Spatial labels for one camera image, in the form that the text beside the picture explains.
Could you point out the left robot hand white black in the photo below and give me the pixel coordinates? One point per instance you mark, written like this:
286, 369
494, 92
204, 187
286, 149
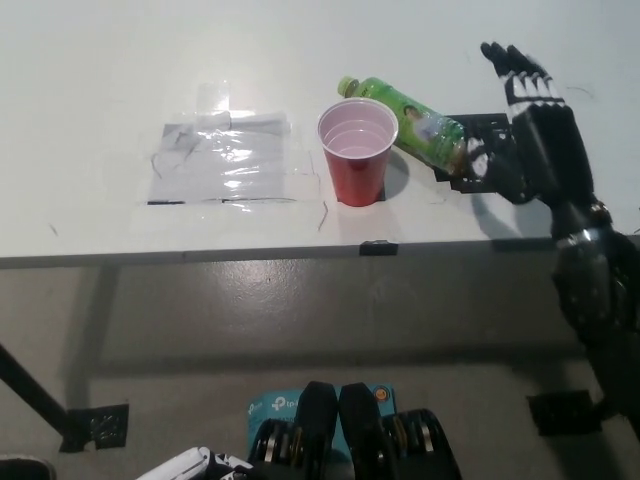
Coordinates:
190, 467

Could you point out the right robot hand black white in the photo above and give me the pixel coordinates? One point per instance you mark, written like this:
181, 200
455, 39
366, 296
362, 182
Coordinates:
545, 145

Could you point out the green plastic tea bottle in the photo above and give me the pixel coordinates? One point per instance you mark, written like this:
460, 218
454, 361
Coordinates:
420, 127

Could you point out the red plastic cup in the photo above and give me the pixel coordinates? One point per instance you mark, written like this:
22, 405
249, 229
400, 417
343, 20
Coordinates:
356, 172

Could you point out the large black tape patch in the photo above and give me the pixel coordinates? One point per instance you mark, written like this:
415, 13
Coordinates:
492, 127

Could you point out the teal tp-link box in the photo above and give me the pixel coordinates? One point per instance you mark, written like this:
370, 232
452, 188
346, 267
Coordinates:
272, 405

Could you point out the black table leg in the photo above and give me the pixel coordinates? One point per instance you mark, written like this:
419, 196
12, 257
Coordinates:
30, 390

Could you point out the small black tape strip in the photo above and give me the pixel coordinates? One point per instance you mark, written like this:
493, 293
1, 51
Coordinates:
378, 248

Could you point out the grey sheet under clear tape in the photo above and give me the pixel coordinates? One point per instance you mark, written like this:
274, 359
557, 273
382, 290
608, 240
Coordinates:
225, 165

